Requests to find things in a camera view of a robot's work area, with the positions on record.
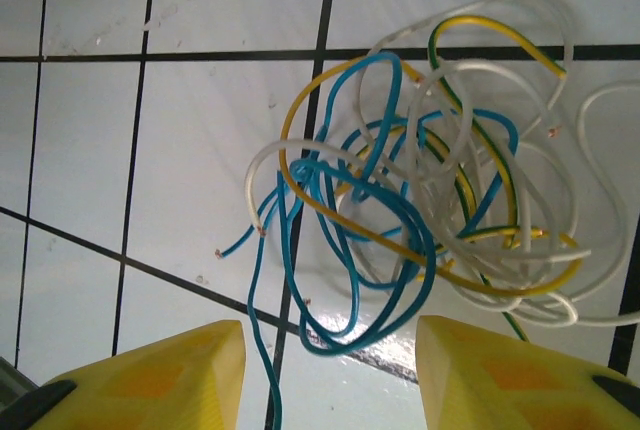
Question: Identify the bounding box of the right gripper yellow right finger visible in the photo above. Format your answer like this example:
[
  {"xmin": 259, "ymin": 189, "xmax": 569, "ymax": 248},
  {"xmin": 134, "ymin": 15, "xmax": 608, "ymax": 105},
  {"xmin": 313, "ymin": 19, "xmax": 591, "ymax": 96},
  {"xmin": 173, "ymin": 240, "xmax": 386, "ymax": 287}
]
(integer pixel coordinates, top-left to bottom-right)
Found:
[{"xmin": 415, "ymin": 314, "xmax": 640, "ymax": 430}]

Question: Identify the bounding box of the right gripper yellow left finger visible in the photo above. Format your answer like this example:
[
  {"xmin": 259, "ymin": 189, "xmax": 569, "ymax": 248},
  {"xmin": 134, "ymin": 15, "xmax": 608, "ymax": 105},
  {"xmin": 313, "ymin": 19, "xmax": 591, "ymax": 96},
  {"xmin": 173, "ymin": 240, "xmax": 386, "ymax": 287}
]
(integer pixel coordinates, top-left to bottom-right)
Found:
[{"xmin": 7, "ymin": 319, "xmax": 247, "ymax": 430}]

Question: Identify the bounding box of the yellow cable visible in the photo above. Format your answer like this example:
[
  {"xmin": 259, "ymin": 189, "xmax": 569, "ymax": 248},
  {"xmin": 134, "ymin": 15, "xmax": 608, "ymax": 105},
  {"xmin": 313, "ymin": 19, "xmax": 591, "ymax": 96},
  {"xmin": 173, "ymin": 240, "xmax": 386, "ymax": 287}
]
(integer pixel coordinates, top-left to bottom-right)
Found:
[{"xmin": 280, "ymin": 57, "xmax": 584, "ymax": 297}]

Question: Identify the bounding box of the aluminium rail beam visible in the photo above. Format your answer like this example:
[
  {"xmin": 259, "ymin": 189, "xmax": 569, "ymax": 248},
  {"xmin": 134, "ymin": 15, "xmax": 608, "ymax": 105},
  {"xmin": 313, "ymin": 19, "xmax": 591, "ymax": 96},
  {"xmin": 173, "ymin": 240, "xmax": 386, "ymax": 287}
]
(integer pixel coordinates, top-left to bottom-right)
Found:
[{"xmin": 0, "ymin": 357, "xmax": 41, "ymax": 397}]

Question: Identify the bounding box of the blue cable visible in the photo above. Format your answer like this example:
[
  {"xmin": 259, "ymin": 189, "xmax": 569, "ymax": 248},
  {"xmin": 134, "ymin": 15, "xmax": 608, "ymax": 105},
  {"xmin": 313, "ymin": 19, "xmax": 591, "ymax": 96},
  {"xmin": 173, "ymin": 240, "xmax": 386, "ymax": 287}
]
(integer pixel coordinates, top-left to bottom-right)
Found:
[{"xmin": 214, "ymin": 51, "xmax": 521, "ymax": 430}]

